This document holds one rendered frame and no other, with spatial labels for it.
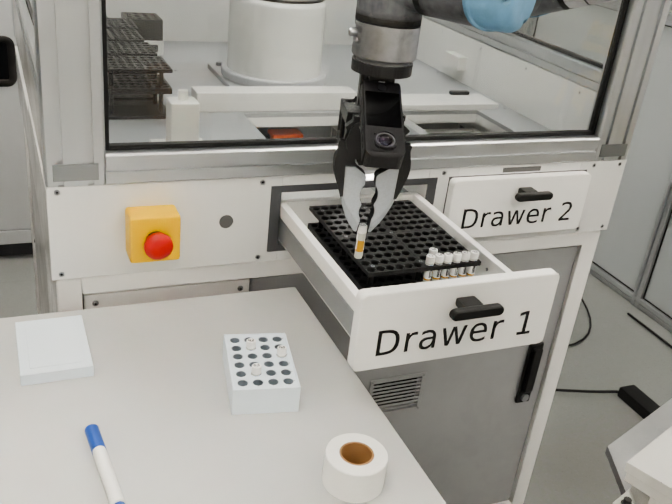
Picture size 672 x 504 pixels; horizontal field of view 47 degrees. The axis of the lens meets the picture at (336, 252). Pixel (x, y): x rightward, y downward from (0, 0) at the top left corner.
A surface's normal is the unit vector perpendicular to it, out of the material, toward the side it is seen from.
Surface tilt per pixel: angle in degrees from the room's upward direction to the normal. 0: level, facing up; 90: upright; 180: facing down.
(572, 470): 0
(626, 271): 90
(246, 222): 90
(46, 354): 0
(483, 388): 90
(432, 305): 90
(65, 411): 0
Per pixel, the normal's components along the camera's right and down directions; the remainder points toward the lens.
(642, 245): -0.92, 0.08
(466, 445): 0.38, 0.45
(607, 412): 0.11, -0.89
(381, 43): -0.18, 0.42
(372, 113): 0.14, -0.54
